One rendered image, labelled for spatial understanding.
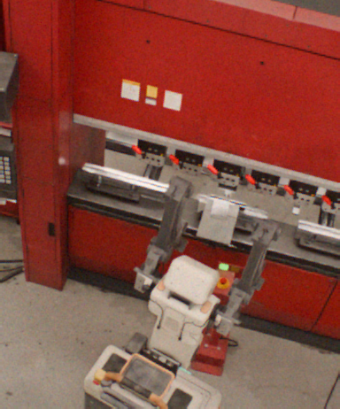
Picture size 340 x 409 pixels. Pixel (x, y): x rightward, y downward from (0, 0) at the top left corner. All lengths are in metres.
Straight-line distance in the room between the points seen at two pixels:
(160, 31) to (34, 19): 0.55
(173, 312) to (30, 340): 1.48
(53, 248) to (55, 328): 0.55
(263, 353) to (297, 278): 0.70
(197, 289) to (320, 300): 1.25
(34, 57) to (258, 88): 1.01
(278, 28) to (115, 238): 1.76
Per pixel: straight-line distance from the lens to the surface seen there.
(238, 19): 3.24
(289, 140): 3.67
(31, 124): 3.76
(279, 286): 4.41
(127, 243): 4.42
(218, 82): 3.50
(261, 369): 4.76
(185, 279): 3.38
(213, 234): 3.98
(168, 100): 3.65
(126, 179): 4.19
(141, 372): 3.63
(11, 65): 3.37
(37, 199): 4.19
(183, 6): 3.27
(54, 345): 4.71
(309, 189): 3.89
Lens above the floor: 4.17
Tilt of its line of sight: 50 degrees down
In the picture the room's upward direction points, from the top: 9 degrees clockwise
